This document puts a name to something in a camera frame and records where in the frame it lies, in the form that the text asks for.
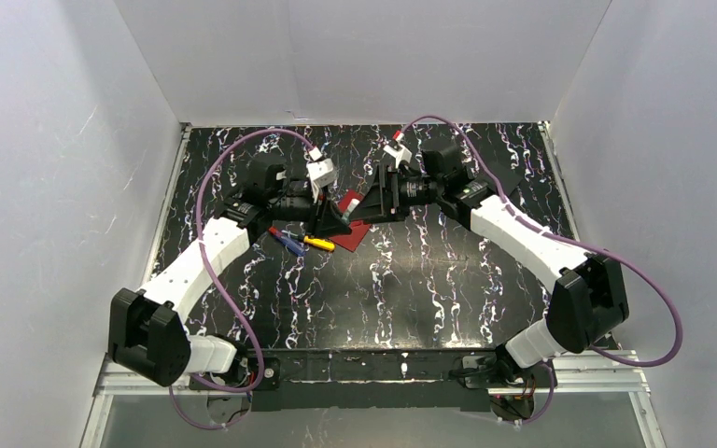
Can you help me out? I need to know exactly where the aluminium frame rail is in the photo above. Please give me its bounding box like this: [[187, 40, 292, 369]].
[[81, 355, 664, 447]]

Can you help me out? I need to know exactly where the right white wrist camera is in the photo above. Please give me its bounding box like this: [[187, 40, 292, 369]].
[[383, 131, 413, 169]]

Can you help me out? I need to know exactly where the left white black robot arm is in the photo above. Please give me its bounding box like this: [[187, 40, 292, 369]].
[[108, 154, 350, 386]]

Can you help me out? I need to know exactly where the yellow handled screwdriver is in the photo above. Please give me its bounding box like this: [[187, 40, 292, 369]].
[[283, 231, 336, 252]]

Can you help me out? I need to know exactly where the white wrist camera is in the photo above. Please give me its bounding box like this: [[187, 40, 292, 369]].
[[383, 131, 413, 169], [306, 147, 337, 202]]

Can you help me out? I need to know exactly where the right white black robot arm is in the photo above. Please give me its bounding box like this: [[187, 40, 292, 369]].
[[347, 143, 629, 373]]

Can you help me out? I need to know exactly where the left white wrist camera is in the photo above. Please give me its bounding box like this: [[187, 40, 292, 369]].
[[306, 147, 337, 202]]

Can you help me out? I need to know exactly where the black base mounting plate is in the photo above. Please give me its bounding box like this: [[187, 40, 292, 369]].
[[188, 347, 559, 413]]

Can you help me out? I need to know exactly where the red envelope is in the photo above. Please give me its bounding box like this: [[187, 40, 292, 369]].
[[330, 189, 372, 252]]

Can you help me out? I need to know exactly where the black flat plate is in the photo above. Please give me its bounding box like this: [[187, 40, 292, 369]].
[[487, 161, 523, 198]]

